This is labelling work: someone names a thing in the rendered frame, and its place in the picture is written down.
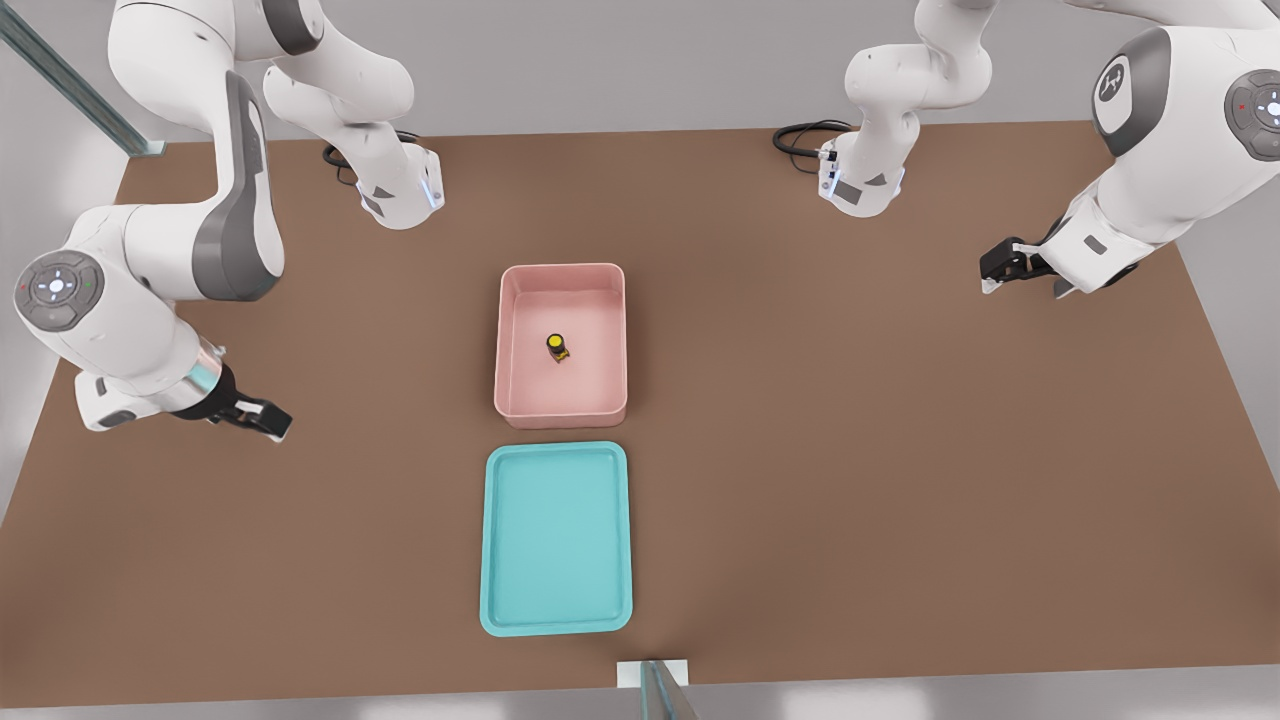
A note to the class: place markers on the yellow and black button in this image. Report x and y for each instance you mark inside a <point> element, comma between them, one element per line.
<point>557,347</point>

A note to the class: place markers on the pink plastic box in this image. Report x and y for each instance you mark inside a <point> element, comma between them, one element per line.
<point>561,345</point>

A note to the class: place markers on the pale blue-green tray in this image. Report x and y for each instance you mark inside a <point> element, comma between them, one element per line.
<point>556,540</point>

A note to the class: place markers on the silver frame post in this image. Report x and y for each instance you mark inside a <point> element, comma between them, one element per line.
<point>660,690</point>
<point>70,85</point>

